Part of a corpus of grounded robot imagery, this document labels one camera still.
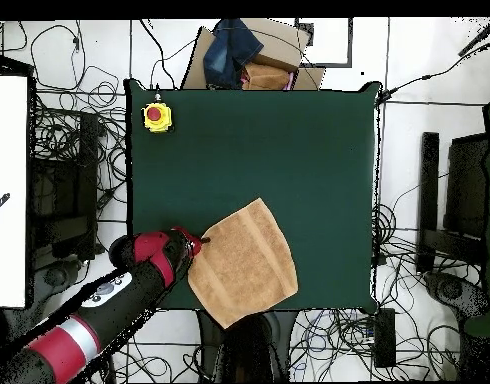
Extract black flat bar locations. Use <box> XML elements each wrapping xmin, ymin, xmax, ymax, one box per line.
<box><xmin>418</xmin><ymin>131</ymin><xmax>441</xmax><ymax>275</ymax></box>

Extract black pedestal foot with knob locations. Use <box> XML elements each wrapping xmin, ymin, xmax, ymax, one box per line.
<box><xmin>268</xmin><ymin>310</ymin><xmax>299</xmax><ymax>381</ymax></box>
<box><xmin>196</xmin><ymin>310</ymin><xmax>226</xmax><ymax>381</ymax></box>

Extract dark green tablecloth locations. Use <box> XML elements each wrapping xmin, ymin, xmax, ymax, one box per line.
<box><xmin>123</xmin><ymin>78</ymin><xmax>382</xmax><ymax>315</ymax></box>

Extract black rod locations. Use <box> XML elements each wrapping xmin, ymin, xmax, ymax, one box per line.
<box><xmin>458</xmin><ymin>17</ymin><xmax>490</xmax><ymax>57</ymax></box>

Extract black cable with connector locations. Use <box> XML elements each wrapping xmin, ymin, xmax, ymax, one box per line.
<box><xmin>378</xmin><ymin>39</ymin><xmax>490</xmax><ymax>101</ymax></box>

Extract black equipment rack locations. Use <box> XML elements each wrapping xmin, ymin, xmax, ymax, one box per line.
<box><xmin>28</xmin><ymin>111</ymin><xmax>102</xmax><ymax>261</ymax></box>

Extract brown cardboard box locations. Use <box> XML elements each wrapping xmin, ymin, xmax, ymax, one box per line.
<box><xmin>180</xmin><ymin>17</ymin><xmax>326</xmax><ymax>91</ymax></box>

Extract white table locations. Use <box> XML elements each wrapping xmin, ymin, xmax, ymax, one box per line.
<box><xmin>0</xmin><ymin>74</ymin><xmax>30</xmax><ymax>309</ymax></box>

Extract yellow emergency stop button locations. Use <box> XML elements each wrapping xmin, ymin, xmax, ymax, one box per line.
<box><xmin>142</xmin><ymin>92</ymin><xmax>174</xmax><ymax>134</ymax></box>

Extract black square frame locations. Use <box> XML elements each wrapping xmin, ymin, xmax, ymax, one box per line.
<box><xmin>294</xmin><ymin>17</ymin><xmax>354</xmax><ymax>68</ymax></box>

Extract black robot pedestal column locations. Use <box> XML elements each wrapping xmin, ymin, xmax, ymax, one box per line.
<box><xmin>220</xmin><ymin>315</ymin><xmax>280</xmax><ymax>383</ymax></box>

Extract blue denim jeans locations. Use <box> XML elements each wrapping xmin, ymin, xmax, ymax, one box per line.
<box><xmin>202</xmin><ymin>17</ymin><xmax>265</xmax><ymax>90</ymax></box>

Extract black stand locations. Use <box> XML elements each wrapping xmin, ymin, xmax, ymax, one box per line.
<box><xmin>444</xmin><ymin>133</ymin><xmax>490</xmax><ymax>241</ymax></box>

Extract black caster base with cables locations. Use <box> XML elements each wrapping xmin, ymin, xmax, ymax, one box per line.
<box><xmin>32</xmin><ymin>257</ymin><xmax>84</xmax><ymax>305</ymax></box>
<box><xmin>423</xmin><ymin>270</ymin><xmax>490</xmax><ymax>321</ymax></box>

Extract tan terry towel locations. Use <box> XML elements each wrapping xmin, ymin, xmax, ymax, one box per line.
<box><xmin>187</xmin><ymin>197</ymin><xmax>299</xmax><ymax>330</ymax></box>

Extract black power box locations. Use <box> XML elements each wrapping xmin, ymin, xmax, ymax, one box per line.
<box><xmin>373</xmin><ymin>307</ymin><xmax>397</xmax><ymax>368</ymax></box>

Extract brown folded cloth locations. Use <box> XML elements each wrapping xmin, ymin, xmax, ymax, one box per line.
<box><xmin>241</xmin><ymin>61</ymin><xmax>294</xmax><ymax>91</ymax></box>

